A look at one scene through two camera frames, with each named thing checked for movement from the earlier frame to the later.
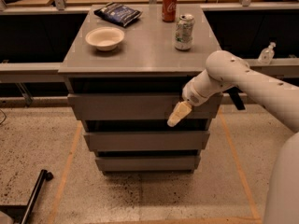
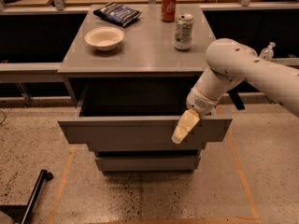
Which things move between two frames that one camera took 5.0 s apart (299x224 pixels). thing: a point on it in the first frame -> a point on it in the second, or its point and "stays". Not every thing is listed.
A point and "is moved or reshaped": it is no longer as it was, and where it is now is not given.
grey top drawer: [138, 106] is moved or reshaped
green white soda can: [184, 32] stays
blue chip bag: [119, 13] stays
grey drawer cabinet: [125, 75] stays
